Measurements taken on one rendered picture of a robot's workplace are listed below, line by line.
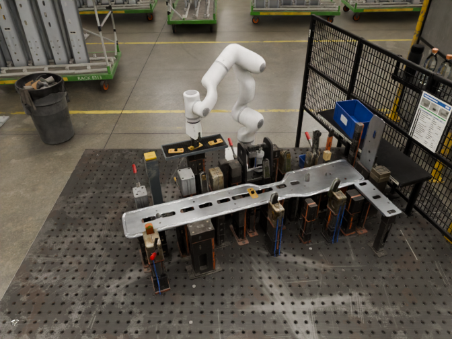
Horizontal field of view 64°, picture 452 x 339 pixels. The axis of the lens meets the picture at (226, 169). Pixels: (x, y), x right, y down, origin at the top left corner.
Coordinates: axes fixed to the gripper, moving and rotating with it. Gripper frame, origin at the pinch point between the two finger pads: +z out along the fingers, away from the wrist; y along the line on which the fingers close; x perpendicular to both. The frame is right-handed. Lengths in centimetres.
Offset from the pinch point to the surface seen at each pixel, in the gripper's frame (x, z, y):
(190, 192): -16.6, 17.5, 16.5
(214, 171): 0.2, 10.6, 17.7
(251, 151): 21.9, 2.8, 24.5
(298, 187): 34, 18, 51
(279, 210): 9, 14, 60
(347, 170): 68, 19, 59
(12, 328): -119, 48, 13
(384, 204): 58, 18, 90
